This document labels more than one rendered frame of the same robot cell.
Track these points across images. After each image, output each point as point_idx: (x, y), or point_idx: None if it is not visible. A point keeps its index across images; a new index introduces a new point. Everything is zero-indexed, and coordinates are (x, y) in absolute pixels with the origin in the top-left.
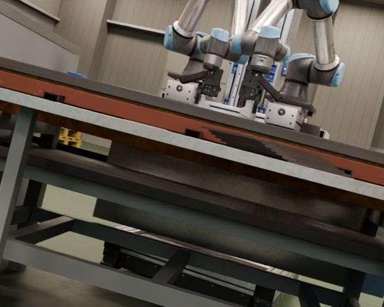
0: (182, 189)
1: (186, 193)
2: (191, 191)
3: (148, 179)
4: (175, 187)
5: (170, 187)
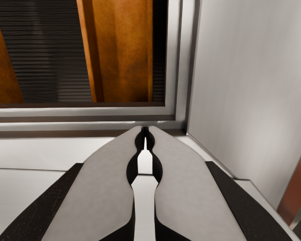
0: (72, 79)
1: (26, 93)
2: (87, 93)
3: (69, 2)
4: (70, 66)
5: (39, 60)
